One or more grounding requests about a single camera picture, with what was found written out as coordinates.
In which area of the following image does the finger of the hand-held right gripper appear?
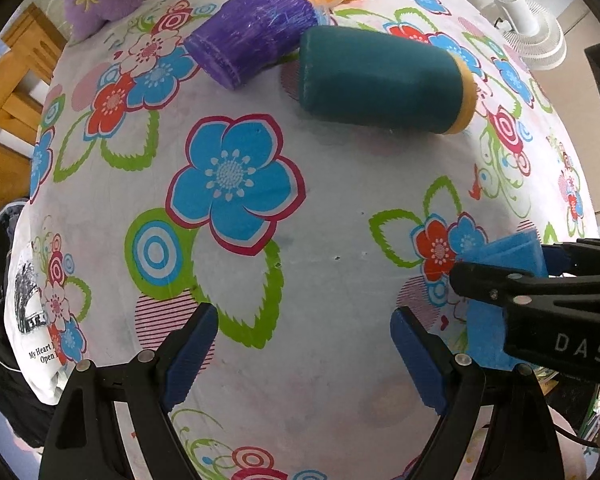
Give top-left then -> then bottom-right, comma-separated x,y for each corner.
455,230 -> 600,279
450,261 -> 600,368

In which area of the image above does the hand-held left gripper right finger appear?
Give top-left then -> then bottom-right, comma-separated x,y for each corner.
390,306 -> 566,480

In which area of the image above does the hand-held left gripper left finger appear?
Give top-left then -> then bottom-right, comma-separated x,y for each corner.
39,302 -> 219,480

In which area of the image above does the dark teal cup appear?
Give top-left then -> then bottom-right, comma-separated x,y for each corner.
298,26 -> 477,135

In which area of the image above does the purple cup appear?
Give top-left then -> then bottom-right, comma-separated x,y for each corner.
184,0 -> 332,91

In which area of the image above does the floral tablecloth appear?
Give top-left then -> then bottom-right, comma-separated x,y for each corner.
7,0 -> 600,480

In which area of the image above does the white printed cloth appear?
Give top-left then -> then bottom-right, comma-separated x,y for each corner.
5,201 -> 88,406

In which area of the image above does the white desk fan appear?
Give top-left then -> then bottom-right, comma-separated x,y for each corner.
490,0 -> 567,67

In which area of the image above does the wooden furniture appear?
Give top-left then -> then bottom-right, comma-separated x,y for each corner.
0,9 -> 70,211

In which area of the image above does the black cable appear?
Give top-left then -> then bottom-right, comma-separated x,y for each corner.
554,422 -> 600,449

